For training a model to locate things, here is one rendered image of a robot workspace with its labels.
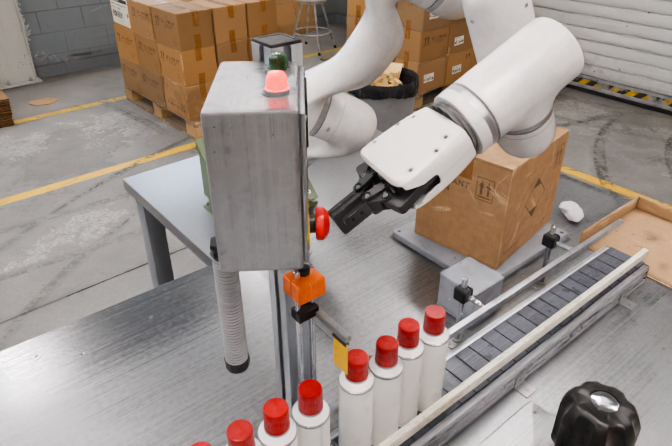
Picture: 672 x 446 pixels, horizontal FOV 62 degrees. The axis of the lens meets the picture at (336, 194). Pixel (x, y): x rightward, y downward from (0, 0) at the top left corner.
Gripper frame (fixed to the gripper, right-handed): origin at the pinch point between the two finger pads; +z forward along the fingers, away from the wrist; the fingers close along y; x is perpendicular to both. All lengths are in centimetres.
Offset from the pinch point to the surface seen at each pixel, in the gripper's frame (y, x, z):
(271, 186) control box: 0.9, -9.8, 4.9
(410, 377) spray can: -2.2, 34.6, 7.2
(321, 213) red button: 0.1, -2.5, 2.6
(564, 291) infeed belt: -19, 70, -29
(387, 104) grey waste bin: -225, 136, -72
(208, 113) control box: -1.0, -19.3, 5.2
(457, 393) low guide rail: -2.6, 47.0, 3.1
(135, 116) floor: -403, 111, 65
